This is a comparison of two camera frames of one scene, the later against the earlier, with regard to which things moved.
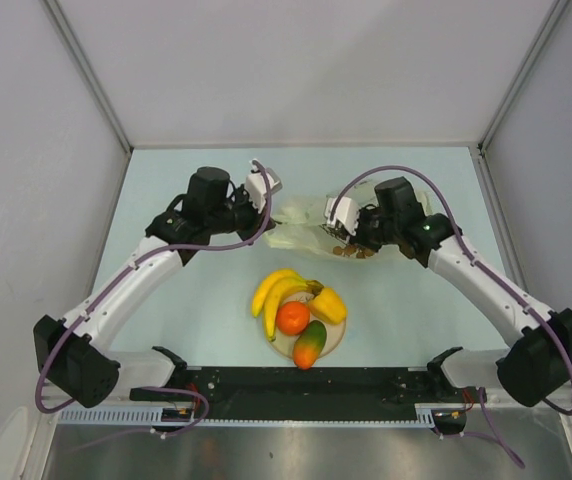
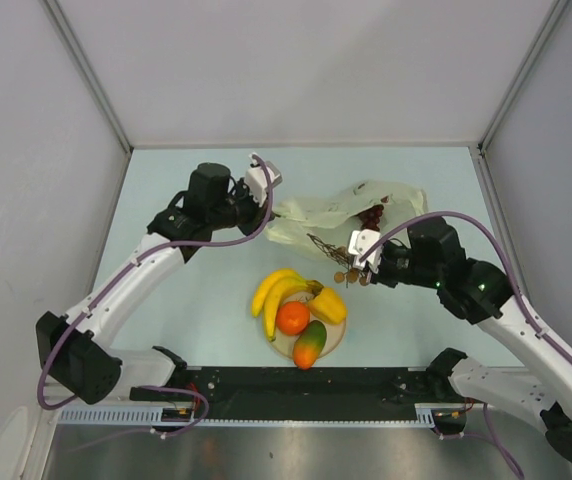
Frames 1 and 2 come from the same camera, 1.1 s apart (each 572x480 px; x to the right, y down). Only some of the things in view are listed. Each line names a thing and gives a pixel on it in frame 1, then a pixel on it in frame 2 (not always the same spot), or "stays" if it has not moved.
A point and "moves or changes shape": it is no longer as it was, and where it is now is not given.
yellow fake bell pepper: (329, 306) stays
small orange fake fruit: (308, 344) stays
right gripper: (358, 238) → (379, 277)
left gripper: (257, 220) stays
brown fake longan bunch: (354, 250) moves or changes shape
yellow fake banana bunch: (271, 290) stays
